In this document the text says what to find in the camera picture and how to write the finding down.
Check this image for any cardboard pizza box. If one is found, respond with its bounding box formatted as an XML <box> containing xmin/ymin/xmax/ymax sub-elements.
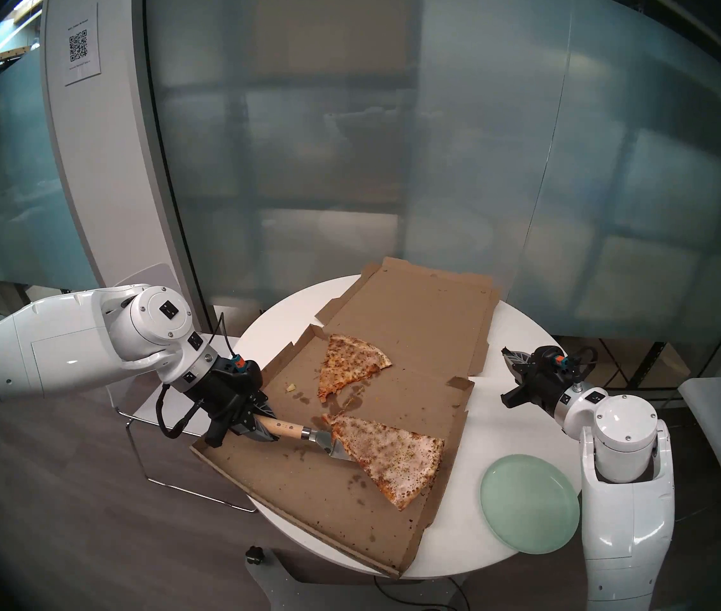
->
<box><xmin>190</xmin><ymin>257</ymin><xmax>501</xmax><ymax>579</ymax></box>

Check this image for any metal spatula with wooden handle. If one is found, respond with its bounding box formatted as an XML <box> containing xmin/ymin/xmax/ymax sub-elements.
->
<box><xmin>255</xmin><ymin>414</ymin><xmax>355</xmax><ymax>462</ymax></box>

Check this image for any thin black floor cable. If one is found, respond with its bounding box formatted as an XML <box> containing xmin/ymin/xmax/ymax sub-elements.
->
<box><xmin>373</xmin><ymin>575</ymin><xmax>470</xmax><ymax>611</ymax></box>

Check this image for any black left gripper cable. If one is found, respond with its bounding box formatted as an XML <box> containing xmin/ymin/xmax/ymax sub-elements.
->
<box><xmin>155</xmin><ymin>312</ymin><xmax>237</xmax><ymax>440</ymax></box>

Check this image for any pale cheese pizza slice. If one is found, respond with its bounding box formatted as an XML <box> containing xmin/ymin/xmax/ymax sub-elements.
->
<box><xmin>323</xmin><ymin>412</ymin><xmax>445</xmax><ymax>512</ymax></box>

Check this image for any grey robot base platform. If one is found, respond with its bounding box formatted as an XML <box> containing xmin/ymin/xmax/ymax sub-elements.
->
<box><xmin>244</xmin><ymin>546</ymin><xmax>463</xmax><ymax>611</ymax></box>

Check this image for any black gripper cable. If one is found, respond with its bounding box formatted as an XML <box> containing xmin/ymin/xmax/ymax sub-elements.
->
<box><xmin>155</xmin><ymin>312</ymin><xmax>237</xmax><ymax>440</ymax></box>
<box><xmin>564</xmin><ymin>345</ymin><xmax>600</xmax><ymax>388</ymax></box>

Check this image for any paper sign with QR code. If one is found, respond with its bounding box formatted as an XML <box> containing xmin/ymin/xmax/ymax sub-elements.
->
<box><xmin>62</xmin><ymin>3</ymin><xmax>102</xmax><ymax>87</ymax></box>

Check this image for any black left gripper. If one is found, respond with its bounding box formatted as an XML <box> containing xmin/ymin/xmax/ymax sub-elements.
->
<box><xmin>185</xmin><ymin>355</ymin><xmax>276</xmax><ymax>449</ymax></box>

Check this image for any black metal shelf upright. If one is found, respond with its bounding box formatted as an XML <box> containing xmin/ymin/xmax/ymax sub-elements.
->
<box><xmin>629</xmin><ymin>341</ymin><xmax>667</xmax><ymax>389</ymax></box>

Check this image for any white chair with handle hole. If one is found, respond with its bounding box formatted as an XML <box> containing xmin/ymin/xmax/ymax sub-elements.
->
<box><xmin>109</xmin><ymin>263</ymin><xmax>257</xmax><ymax>514</ymax></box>

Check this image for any pale green plate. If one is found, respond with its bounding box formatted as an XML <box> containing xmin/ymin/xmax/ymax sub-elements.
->
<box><xmin>480</xmin><ymin>454</ymin><xmax>581</xmax><ymax>555</ymax></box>

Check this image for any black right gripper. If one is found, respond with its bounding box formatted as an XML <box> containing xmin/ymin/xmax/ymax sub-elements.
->
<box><xmin>501</xmin><ymin>347</ymin><xmax>581</xmax><ymax>414</ymax></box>

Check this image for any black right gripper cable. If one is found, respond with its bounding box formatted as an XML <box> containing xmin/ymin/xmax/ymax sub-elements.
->
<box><xmin>564</xmin><ymin>345</ymin><xmax>600</xmax><ymax>388</ymax></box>

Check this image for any browned pizza slice bitten tip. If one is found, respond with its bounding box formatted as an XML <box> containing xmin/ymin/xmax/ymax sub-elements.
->
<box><xmin>318</xmin><ymin>334</ymin><xmax>393</xmax><ymax>404</ymax></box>

